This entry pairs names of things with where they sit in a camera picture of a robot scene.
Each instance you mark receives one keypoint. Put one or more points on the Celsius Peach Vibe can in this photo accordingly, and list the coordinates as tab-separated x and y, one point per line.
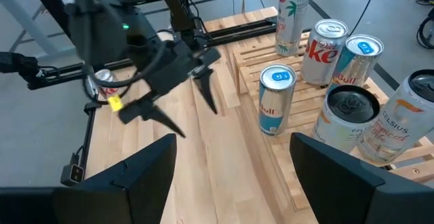
291	23

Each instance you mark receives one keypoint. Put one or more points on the Celsius Tropical Vibe can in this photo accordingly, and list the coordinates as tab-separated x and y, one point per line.
342	122
400	129

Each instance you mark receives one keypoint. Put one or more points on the slatted wooden shelf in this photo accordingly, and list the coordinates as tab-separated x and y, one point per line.
306	98

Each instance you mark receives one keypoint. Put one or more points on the black aluminium rig frame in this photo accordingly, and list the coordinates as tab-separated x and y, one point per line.
237	32

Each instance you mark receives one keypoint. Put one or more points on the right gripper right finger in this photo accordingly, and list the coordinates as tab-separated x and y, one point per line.
366	200

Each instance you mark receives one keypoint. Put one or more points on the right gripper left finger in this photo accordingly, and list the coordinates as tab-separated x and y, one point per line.
84	200

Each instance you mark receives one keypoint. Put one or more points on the silver Diet Coke can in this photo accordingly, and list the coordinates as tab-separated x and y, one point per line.
322	57
105	76

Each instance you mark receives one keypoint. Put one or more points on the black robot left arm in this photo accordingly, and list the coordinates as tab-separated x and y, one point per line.
98	30

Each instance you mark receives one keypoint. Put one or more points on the small black table camera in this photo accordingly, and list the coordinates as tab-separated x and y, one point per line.
73	173

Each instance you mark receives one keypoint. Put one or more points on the blue silver Red Bull can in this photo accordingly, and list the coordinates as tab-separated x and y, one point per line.
276	108
356	64

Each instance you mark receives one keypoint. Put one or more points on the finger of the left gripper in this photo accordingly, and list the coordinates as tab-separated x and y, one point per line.
205	81
149	112

